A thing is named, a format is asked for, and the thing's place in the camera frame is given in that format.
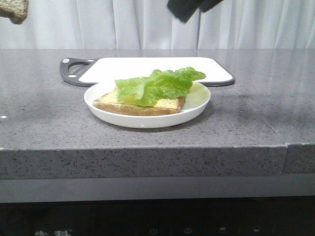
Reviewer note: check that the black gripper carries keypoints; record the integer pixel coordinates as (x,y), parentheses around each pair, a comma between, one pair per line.
(184,9)

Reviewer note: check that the green lettuce leaf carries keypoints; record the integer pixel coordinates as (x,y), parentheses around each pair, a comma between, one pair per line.
(146,91)

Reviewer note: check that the bread slice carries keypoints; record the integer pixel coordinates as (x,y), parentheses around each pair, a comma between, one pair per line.
(15,10)
(109,102)

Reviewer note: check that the white round plate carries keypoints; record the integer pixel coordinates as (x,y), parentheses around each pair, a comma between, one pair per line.
(195,104)

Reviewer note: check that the white cutting board grey rim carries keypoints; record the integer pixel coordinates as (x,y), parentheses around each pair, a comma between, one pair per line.
(88,72)

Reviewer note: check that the grey curtain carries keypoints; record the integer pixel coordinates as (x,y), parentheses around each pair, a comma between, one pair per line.
(148,24)

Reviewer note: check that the black appliance control panel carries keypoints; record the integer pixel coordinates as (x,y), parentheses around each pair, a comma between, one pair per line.
(274,216)

